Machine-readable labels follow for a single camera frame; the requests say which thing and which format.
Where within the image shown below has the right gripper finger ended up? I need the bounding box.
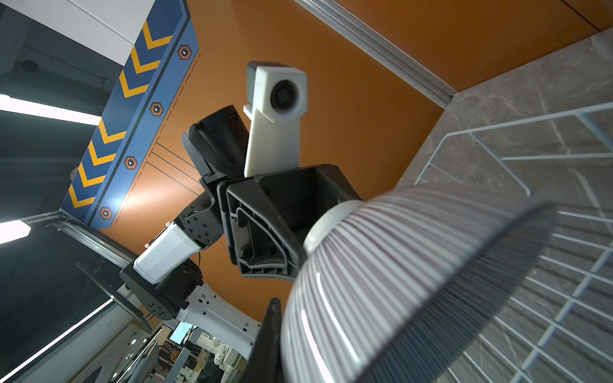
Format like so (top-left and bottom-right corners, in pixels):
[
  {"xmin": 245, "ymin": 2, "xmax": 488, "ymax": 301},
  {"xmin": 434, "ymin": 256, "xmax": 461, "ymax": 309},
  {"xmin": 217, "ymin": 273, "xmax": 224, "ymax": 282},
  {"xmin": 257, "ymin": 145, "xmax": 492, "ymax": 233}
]
[{"xmin": 239, "ymin": 298, "xmax": 284, "ymax": 383}]

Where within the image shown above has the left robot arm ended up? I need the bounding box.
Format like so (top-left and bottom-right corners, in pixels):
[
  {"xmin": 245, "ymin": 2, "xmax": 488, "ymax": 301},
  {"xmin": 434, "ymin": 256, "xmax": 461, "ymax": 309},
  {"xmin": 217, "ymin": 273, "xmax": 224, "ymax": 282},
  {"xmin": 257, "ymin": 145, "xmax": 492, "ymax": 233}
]
[{"xmin": 120, "ymin": 105, "xmax": 361, "ymax": 357}]

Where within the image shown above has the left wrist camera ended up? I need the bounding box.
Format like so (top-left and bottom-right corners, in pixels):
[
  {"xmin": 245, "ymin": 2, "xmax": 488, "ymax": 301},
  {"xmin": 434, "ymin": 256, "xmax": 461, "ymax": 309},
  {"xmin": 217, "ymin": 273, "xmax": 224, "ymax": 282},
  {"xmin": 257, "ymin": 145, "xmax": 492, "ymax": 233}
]
[{"xmin": 244, "ymin": 62, "xmax": 308, "ymax": 177}]

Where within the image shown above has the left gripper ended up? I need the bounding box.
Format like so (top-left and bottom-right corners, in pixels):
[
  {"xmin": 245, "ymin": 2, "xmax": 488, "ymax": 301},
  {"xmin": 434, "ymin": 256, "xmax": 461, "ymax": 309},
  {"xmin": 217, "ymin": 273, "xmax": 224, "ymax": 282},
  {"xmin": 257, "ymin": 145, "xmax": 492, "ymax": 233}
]
[{"xmin": 217, "ymin": 164, "xmax": 361, "ymax": 282}]

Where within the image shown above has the white wire dish rack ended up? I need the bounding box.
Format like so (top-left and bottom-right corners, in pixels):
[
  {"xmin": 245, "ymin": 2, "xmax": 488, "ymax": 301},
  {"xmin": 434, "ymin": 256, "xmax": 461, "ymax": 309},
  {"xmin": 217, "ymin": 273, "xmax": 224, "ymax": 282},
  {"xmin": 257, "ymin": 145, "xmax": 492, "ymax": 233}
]
[{"xmin": 411, "ymin": 102, "xmax": 612, "ymax": 382}]

